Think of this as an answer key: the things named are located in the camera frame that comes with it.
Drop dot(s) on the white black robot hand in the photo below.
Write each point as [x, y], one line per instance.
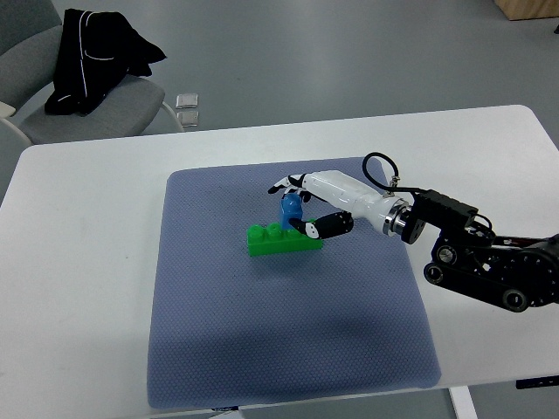
[352, 198]

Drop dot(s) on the blue toy block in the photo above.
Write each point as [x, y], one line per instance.
[290, 208]

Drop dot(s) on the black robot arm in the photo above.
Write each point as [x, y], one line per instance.
[513, 273]

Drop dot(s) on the green four-stud toy block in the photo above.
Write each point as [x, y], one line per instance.
[271, 239]

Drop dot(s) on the blue-grey textured mat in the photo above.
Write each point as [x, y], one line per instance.
[229, 329]

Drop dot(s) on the white table leg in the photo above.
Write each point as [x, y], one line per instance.
[462, 403]

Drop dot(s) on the lower silver floor plate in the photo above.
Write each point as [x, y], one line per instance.
[189, 118]

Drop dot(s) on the silver floor plate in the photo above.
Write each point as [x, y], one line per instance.
[186, 100]
[189, 118]

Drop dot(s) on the upper silver floor plate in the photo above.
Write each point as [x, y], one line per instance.
[186, 100]

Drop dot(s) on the black table control panel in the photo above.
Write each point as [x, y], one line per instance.
[541, 382]

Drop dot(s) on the wooden box corner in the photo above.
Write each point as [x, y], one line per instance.
[516, 10]

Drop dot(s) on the black jacket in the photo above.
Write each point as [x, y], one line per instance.
[97, 50]

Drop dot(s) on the grey office chair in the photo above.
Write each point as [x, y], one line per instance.
[30, 38]

